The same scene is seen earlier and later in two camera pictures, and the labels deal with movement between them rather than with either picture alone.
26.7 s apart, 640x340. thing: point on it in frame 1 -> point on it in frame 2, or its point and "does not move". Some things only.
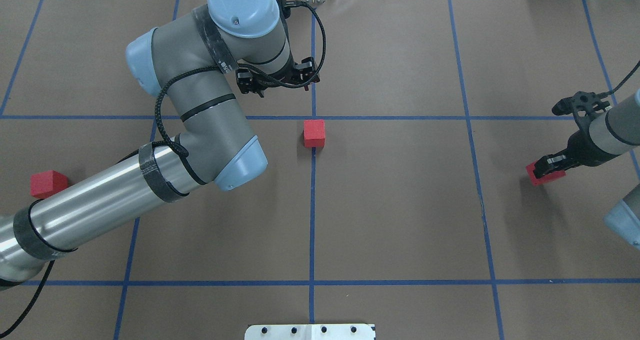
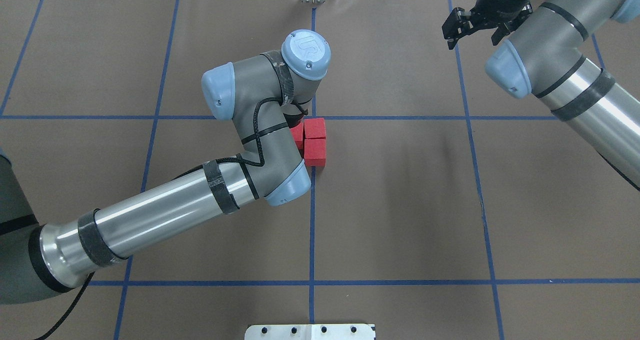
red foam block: [314, 135] does not move
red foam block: [44, 183] -> [297, 132]
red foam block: [536, 181] -> [315, 152]
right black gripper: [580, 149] -> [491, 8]
